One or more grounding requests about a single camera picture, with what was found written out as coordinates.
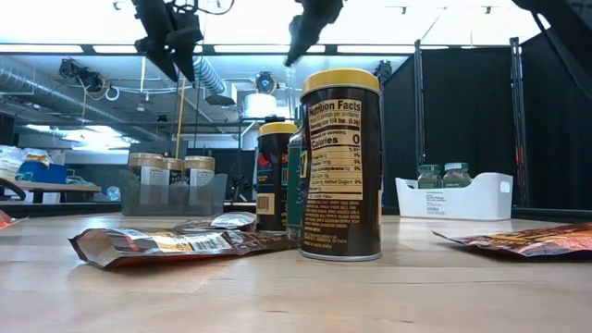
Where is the black ceiling device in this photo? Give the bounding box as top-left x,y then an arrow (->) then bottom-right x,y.
57,57 -> 105,93

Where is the yellow lid spice can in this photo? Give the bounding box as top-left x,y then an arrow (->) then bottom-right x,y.
299,68 -> 384,263
255,121 -> 299,233

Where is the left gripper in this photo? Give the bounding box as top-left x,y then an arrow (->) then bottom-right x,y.
131,0 -> 204,83

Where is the clear plastic bag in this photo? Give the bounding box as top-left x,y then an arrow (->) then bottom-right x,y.
0,144 -> 52,181

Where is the tan lid spice jar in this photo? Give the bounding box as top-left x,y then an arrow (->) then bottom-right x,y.
183,155 -> 216,189
128,153 -> 170,189
162,157 -> 186,186

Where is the green lid spice jar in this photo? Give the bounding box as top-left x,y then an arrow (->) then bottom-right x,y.
442,162 -> 473,189
417,164 -> 444,190
285,108 -> 306,242

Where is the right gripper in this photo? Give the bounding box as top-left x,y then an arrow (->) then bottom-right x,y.
284,0 -> 346,68

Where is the black curtain post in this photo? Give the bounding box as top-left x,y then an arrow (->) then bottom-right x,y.
508,36 -> 528,209
413,40 -> 426,181

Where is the black aluminium table frame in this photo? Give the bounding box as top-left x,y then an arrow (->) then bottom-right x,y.
0,201 -> 592,223

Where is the white ceiling cylinder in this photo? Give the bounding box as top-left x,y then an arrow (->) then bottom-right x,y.
242,92 -> 278,119

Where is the yellow hanging strap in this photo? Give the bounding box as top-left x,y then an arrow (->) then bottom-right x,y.
174,55 -> 190,159

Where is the brown spice packet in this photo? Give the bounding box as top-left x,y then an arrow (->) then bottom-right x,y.
171,211 -> 258,235
68,228 -> 300,270

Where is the corrugated flexible duct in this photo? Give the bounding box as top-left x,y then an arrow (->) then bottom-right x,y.
184,55 -> 228,96

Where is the orange spice packet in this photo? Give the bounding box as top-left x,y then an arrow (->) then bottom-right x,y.
432,223 -> 592,259

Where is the blue box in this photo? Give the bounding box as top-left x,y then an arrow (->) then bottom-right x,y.
17,160 -> 68,185

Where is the silver ceiling duct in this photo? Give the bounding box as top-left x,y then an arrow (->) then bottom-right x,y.
0,57 -> 166,142

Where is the black curtain partition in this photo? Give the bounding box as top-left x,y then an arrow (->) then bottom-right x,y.
382,34 -> 592,212

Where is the white bin with handle holes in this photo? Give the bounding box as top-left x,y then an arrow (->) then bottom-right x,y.
395,171 -> 514,222

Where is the wooden desk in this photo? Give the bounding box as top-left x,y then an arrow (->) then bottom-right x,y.
0,179 -> 103,204

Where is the grey translucent deep bin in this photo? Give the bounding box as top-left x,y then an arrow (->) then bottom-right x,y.
118,169 -> 228,217

